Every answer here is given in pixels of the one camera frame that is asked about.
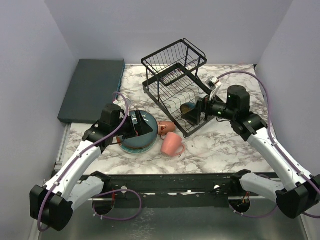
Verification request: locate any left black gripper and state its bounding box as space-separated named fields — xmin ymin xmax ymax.
xmin=112 ymin=110 xmax=153 ymax=139

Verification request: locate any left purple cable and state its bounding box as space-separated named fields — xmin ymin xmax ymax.
xmin=37 ymin=91 xmax=143 ymax=232

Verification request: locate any printed salmon coffee mug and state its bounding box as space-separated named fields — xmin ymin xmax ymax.
xmin=157 ymin=120 xmax=176 ymax=139

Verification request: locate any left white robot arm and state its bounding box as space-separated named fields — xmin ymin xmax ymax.
xmin=29 ymin=103 xmax=154 ymax=232

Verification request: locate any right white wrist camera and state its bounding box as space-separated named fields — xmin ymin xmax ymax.
xmin=205 ymin=77 xmax=222 ymax=101

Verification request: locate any dark bowl beige inside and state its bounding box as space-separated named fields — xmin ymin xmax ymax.
xmin=180 ymin=102 xmax=198 ymax=119

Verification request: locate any black wire dish rack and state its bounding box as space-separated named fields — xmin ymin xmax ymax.
xmin=141 ymin=38 xmax=213 ymax=138

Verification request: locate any dark grey flat box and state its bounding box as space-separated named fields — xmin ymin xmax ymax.
xmin=57 ymin=59 xmax=125 ymax=124

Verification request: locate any white bowl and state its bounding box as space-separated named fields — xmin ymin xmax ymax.
xmin=196 ymin=95 xmax=216 ymax=106

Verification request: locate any blue glazed floral plate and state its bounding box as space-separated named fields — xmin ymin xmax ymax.
xmin=117 ymin=110 xmax=158 ymax=143

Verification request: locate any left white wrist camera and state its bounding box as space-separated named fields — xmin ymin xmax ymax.
xmin=113 ymin=99 xmax=130 ymax=108

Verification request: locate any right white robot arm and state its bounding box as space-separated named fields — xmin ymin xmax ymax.
xmin=181 ymin=85 xmax=320 ymax=219

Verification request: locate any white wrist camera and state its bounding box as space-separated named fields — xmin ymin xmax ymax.
xmin=113 ymin=99 xmax=130 ymax=108
xmin=205 ymin=77 xmax=222 ymax=101

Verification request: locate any teal patterned bottom plate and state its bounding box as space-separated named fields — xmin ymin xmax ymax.
xmin=118 ymin=138 xmax=157 ymax=155

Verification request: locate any purple cable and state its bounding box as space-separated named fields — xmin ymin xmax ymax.
xmin=37 ymin=91 xmax=143 ymax=232
xmin=217 ymin=70 xmax=320 ymax=219

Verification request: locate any black mounting rail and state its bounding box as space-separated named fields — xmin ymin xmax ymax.
xmin=91 ymin=171 xmax=246 ymax=210

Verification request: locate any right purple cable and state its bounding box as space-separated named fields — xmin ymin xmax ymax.
xmin=217 ymin=70 xmax=320 ymax=219

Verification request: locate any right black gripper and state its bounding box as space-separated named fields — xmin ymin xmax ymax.
xmin=181 ymin=89 xmax=237 ymax=125

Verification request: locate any aluminium frame rail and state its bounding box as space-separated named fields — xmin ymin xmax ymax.
xmin=41 ymin=124 xmax=305 ymax=201

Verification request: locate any plain pink mug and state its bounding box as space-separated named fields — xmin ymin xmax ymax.
xmin=160 ymin=132 xmax=186 ymax=157

